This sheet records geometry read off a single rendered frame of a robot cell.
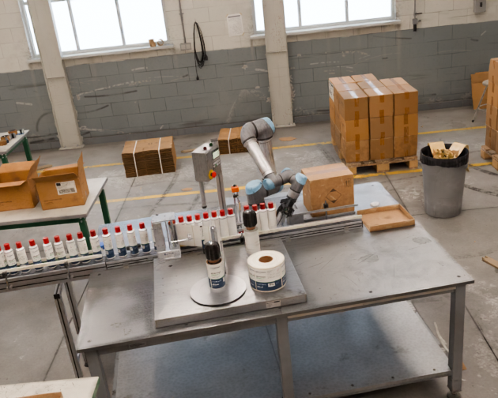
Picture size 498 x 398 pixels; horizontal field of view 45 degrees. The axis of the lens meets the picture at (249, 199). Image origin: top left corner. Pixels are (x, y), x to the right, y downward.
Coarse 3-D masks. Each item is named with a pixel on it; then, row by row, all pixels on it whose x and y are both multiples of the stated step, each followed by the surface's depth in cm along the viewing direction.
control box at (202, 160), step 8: (208, 144) 376; (192, 152) 365; (200, 152) 363; (208, 152) 364; (200, 160) 365; (208, 160) 365; (200, 168) 367; (208, 168) 366; (216, 168) 374; (200, 176) 369; (208, 176) 368
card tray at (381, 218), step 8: (368, 208) 408; (376, 208) 409; (384, 208) 410; (392, 208) 411; (400, 208) 409; (368, 216) 405; (376, 216) 403; (384, 216) 402; (392, 216) 401; (400, 216) 400; (408, 216) 397; (368, 224) 394; (376, 224) 393; (384, 224) 385; (392, 224) 386; (400, 224) 386; (408, 224) 387
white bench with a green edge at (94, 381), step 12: (24, 384) 286; (36, 384) 286; (48, 384) 285; (60, 384) 284; (72, 384) 283; (84, 384) 282; (96, 384) 282; (0, 396) 280; (12, 396) 279; (72, 396) 275; (84, 396) 274
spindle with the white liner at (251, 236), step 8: (248, 216) 347; (256, 216) 351; (248, 224) 349; (248, 232) 351; (256, 232) 352; (248, 240) 353; (256, 240) 354; (248, 248) 356; (256, 248) 356; (248, 256) 359
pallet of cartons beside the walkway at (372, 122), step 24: (336, 96) 714; (360, 96) 667; (384, 96) 665; (408, 96) 666; (336, 120) 738; (360, 120) 674; (384, 120) 675; (408, 120) 675; (336, 144) 755; (360, 144) 685; (384, 144) 686; (408, 144) 687; (384, 168) 693
